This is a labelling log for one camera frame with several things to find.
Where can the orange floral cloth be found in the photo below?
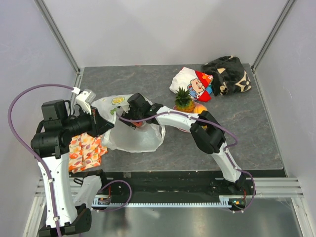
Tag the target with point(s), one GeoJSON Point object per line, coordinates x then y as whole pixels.
{"type": "Point", "coordinates": [85, 152]}

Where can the fake pineapple green crown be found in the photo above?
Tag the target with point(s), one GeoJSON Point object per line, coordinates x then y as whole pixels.
{"type": "Point", "coordinates": [183, 98]}

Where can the grey slotted cable duct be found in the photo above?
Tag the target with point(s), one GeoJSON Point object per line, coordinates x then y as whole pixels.
{"type": "Point", "coordinates": [163, 200]}

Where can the white cartoon print cloth bag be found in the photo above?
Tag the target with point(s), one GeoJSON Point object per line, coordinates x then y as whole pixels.
{"type": "Point", "coordinates": [198, 84]}

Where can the right aluminium frame post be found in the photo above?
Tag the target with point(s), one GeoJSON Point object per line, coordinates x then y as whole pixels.
{"type": "Point", "coordinates": [273, 33]}

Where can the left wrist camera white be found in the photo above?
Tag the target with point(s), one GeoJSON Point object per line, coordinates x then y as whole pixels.
{"type": "Point", "coordinates": [84, 98]}

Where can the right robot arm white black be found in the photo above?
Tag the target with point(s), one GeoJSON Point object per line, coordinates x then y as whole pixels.
{"type": "Point", "coordinates": [207, 133]}

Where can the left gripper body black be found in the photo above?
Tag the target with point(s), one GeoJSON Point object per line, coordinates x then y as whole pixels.
{"type": "Point", "coordinates": [89, 123]}

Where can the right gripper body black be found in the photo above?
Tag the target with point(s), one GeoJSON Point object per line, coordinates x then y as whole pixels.
{"type": "Point", "coordinates": [132, 115]}

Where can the white plastic bag fruit print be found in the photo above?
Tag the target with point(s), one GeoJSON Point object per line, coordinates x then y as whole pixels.
{"type": "Point", "coordinates": [146, 138]}

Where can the pink plate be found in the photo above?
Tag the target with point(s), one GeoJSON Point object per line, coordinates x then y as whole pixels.
{"type": "Point", "coordinates": [186, 110]}

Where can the aluminium frame post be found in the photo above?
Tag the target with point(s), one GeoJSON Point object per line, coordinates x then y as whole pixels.
{"type": "Point", "coordinates": [273, 33]}
{"type": "Point", "coordinates": [57, 34]}

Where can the fake pink orange peach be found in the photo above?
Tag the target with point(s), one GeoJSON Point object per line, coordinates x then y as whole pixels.
{"type": "Point", "coordinates": [139, 124]}

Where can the fake orange peach fruit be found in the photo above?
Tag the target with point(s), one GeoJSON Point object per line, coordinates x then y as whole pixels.
{"type": "Point", "coordinates": [198, 109]}

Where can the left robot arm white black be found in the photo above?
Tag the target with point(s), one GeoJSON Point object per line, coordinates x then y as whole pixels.
{"type": "Point", "coordinates": [66, 215]}

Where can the left aluminium frame post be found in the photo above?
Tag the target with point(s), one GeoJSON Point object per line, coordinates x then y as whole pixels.
{"type": "Point", "coordinates": [57, 34]}

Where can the black beige patterned cloth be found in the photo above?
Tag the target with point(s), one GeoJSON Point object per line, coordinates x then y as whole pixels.
{"type": "Point", "coordinates": [229, 75]}

